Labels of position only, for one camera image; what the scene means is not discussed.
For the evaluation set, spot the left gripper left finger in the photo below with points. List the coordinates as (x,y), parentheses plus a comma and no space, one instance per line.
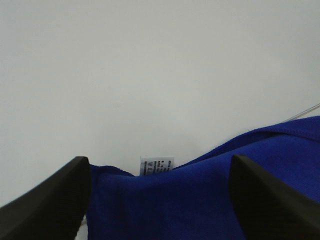
(54,209)

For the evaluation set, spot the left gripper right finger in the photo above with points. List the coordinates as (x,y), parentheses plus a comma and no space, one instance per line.
(267,208)

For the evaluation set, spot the blue microfibre towel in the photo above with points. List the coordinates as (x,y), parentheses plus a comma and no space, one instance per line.
(191,202)

